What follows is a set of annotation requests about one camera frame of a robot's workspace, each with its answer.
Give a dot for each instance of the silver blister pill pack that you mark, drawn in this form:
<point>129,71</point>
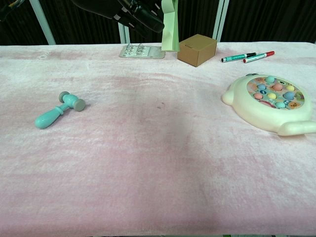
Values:
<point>140,51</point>

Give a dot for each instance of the black cap whiteboard marker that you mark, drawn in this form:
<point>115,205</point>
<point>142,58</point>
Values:
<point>238,57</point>

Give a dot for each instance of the teal toy hammer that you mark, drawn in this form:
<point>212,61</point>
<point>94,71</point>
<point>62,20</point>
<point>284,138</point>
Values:
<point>58,110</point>

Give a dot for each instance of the red cap whiteboard marker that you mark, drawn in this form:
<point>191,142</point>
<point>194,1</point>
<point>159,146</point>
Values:
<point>258,57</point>

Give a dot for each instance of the brown cardboard box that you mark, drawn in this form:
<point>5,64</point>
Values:
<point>197,50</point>

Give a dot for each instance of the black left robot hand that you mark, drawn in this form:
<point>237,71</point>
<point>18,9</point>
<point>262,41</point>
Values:
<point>138,13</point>

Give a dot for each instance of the white metal frame post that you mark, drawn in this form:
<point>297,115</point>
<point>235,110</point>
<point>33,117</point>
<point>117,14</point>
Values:
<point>42,22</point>
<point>124,33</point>
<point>220,19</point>

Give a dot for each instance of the light green paper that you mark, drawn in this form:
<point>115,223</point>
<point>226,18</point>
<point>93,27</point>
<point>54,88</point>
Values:
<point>170,29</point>

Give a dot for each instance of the pink fluffy table cloth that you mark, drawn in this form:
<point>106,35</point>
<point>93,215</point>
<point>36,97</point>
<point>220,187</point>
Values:
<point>153,153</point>

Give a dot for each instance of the cream whack-a-mole toy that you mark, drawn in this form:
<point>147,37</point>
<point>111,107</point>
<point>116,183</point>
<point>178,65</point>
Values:
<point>271,103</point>

